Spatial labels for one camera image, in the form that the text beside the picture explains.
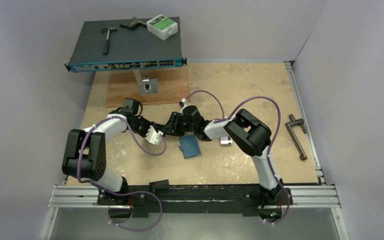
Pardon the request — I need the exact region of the dark metal clamp tool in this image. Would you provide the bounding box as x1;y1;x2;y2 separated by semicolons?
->
119;17;147;30

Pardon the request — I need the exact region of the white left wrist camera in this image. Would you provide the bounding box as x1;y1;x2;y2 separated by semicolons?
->
145;125;164;146

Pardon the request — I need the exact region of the blue network switch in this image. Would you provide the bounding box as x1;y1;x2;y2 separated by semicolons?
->
64;19;187;73

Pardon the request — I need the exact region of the white green plastic box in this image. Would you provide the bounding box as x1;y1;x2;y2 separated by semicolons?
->
146;14;181;41

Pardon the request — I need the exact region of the blue leather card holder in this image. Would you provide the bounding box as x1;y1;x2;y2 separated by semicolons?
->
179;134;202;159

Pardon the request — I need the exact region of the black handled hammer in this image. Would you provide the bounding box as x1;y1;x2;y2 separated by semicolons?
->
100;26;117;55

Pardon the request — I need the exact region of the grey metal pipe handle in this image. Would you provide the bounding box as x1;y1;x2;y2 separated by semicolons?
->
285;114;308;161

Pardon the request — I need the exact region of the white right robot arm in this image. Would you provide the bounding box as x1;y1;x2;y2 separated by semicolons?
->
160;105;281;204

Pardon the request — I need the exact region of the grey metal stand bracket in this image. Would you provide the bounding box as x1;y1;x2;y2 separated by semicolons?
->
133;69;158;95

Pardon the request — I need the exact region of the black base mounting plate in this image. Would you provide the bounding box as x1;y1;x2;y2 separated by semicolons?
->
97;180;293;220

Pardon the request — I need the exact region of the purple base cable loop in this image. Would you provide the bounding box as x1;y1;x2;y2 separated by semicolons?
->
107;190;164;233

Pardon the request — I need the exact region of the brown wooden board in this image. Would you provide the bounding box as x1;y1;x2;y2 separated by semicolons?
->
105;68;190;108

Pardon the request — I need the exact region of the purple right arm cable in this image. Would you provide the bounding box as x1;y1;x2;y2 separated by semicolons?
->
183;90;294;226

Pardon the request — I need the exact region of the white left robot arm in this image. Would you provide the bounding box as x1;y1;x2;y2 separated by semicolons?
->
61;98;165;205

